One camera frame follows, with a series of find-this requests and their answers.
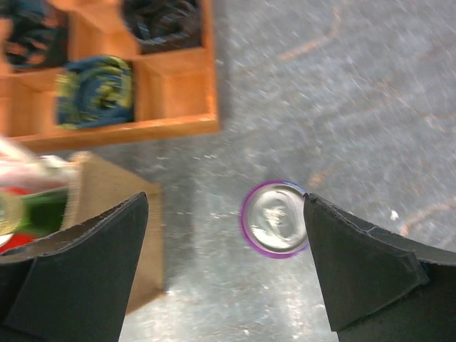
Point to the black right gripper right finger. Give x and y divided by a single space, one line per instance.
378 285

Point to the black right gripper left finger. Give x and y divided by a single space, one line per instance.
74 285

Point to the green glass bottle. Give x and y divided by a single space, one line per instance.
38 214

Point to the purple soda can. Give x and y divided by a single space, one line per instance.
272 219

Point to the burlap canvas tote bag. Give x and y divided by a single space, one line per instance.
93 185

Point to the red cola can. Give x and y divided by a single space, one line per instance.
14 240

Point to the blue-green rolled sock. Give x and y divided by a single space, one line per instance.
94 92

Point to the black orange rolled sock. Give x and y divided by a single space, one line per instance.
39 35

